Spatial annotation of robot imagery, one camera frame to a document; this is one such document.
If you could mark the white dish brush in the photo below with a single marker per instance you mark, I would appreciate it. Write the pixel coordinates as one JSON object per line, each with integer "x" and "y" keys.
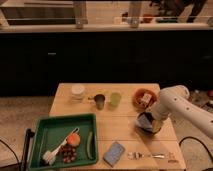
{"x": 49, "y": 157}

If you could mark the metal mug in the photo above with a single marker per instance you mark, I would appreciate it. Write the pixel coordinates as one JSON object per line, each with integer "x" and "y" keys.
{"x": 97, "y": 101}

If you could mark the black chair frame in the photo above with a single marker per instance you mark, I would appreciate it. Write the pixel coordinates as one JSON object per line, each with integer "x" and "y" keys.
{"x": 22, "y": 163}

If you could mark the red grape bunch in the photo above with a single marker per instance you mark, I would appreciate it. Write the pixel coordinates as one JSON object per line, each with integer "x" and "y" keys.
{"x": 68, "y": 153}

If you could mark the green cucumber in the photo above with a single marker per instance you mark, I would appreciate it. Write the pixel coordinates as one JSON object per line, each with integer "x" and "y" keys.
{"x": 88, "y": 147}

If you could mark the green plastic cup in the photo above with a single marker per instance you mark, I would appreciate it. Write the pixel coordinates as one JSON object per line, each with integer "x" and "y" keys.
{"x": 115, "y": 99}

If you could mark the orange fruit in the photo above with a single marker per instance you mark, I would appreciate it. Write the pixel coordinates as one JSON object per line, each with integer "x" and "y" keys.
{"x": 73, "y": 139}

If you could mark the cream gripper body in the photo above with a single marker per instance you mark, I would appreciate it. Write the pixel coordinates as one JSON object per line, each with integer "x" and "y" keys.
{"x": 156, "y": 125}

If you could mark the green plastic tray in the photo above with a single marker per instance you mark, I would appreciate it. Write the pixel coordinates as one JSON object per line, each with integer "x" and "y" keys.
{"x": 51, "y": 131}

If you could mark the dark cabinet counter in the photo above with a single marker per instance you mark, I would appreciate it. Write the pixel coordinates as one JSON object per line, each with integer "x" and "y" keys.
{"x": 35, "y": 60}

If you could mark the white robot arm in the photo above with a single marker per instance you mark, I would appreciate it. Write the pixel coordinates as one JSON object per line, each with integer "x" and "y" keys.
{"x": 174, "y": 100}

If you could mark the blue sponge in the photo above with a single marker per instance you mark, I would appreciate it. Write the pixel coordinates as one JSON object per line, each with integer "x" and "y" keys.
{"x": 113, "y": 154}

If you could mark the grey blue towel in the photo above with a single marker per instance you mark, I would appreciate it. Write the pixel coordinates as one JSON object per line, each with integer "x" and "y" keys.
{"x": 144, "y": 121}

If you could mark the silver fork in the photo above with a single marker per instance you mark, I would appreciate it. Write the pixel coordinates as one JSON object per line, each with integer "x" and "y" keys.
{"x": 137, "y": 155}

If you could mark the white sponge block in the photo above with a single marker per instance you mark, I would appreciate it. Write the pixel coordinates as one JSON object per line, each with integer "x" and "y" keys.
{"x": 145, "y": 99}

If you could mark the orange bowl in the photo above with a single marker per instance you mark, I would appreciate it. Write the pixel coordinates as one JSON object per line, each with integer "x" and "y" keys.
{"x": 136, "y": 100}

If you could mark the white stacked bowl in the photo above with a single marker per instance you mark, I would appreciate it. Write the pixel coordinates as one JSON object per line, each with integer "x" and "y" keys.
{"x": 78, "y": 91}

